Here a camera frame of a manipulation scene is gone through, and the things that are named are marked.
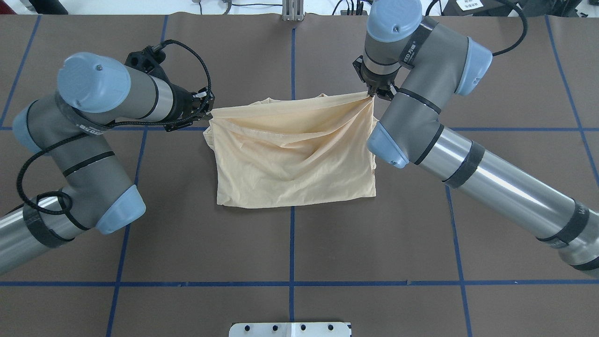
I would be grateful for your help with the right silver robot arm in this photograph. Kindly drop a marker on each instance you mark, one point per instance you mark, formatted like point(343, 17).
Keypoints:
point(418, 65)

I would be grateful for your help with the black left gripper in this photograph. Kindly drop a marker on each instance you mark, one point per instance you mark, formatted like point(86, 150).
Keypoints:
point(180, 106)

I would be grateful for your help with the aluminium frame post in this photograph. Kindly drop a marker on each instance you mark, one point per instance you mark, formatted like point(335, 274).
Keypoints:
point(293, 10)

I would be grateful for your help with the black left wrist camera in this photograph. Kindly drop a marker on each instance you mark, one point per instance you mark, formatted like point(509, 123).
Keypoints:
point(149, 60)

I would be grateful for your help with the cream long-sleeve printed shirt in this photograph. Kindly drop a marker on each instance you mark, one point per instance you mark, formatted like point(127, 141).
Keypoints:
point(278, 153)

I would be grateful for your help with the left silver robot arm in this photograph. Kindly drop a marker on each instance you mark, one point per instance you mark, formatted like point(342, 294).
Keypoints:
point(94, 95)

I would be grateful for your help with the black box with label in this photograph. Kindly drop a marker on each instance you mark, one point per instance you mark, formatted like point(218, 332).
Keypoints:
point(476, 8)

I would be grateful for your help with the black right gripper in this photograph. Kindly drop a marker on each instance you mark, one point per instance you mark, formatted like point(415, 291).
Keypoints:
point(377, 87)

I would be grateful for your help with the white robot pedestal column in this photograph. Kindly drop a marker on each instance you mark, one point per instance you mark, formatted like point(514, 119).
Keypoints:
point(291, 329)

